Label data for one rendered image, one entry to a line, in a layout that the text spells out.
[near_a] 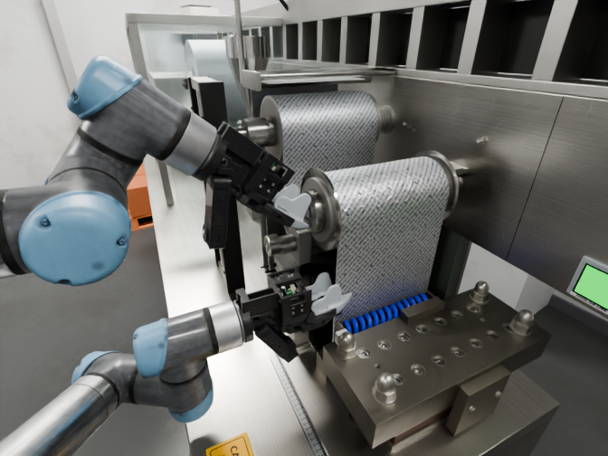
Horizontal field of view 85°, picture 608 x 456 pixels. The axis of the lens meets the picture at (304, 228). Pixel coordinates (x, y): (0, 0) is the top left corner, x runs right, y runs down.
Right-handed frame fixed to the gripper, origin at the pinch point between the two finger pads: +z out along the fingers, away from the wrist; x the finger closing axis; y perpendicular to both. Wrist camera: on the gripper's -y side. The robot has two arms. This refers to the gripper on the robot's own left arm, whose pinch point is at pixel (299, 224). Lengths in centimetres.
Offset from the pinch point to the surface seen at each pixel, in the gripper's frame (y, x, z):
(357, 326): -9.7, -8.8, 18.6
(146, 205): -99, 265, 40
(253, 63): 26, 66, -3
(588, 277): 20.1, -27.8, 30.3
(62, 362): -150, 120, 12
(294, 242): -3.7, 2.7, 3.4
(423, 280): 4.1, -5.8, 31.2
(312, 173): 8.6, 2.9, -2.0
